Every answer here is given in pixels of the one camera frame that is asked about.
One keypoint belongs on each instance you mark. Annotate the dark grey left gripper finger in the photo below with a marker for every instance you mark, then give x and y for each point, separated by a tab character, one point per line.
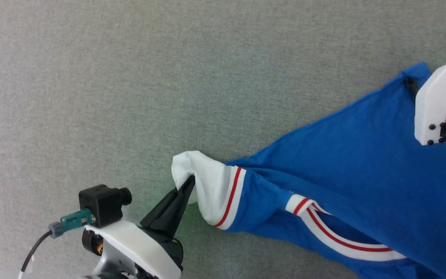
165	215
182	217

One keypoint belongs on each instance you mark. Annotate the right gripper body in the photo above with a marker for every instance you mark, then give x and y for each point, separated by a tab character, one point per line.
438	100

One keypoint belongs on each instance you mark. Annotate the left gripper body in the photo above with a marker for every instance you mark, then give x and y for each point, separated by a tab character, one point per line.
141	248

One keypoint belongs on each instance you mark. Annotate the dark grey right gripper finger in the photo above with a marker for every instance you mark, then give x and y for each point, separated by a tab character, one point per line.
411	84

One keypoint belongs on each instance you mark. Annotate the blue garment white red trim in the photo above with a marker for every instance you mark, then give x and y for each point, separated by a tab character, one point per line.
362	174

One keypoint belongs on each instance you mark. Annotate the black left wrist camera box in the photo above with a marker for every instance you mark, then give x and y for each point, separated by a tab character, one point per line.
99	203

